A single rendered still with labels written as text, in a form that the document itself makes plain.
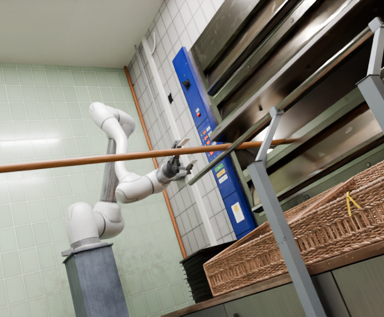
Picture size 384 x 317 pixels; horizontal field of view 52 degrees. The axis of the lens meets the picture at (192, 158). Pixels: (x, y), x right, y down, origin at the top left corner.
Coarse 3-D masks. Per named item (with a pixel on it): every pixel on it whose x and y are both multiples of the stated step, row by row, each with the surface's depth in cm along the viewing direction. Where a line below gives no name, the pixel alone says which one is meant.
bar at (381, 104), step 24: (288, 96) 146; (264, 120) 157; (240, 144) 172; (264, 144) 140; (264, 168) 133; (264, 192) 128; (288, 240) 123; (288, 264) 122; (312, 288) 119; (312, 312) 116
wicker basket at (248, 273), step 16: (304, 208) 187; (240, 240) 196; (256, 240) 150; (272, 240) 143; (224, 256) 167; (240, 256) 158; (256, 256) 151; (272, 256) 144; (208, 272) 177; (224, 272) 168; (240, 272) 188; (256, 272) 151; (272, 272) 144; (224, 288) 169; (240, 288) 160
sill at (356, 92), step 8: (344, 96) 168; (352, 96) 165; (336, 104) 172; (344, 104) 169; (328, 112) 176; (336, 112) 172; (312, 120) 183; (320, 120) 179; (304, 128) 188; (312, 128) 184; (296, 136) 192; (280, 144) 201; (288, 144) 197; (272, 152) 206
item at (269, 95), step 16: (368, 0) 144; (336, 16) 152; (352, 16) 150; (368, 16) 152; (320, 32) 158; (336, 32) 157; (352, 32) 159; (304, 48) 166; (320, 48) 165; (336, 48) 167; (288, 64) 173; (304, 64) 173; (320, 64) 176; (272, 80) 182; (288, 80) 182; (304, 80) 185; (256, 96) 192; (272, 96) 193; (240, 112) 202; (256, 112) 205; (224, 128) 214; (240, 128) 218
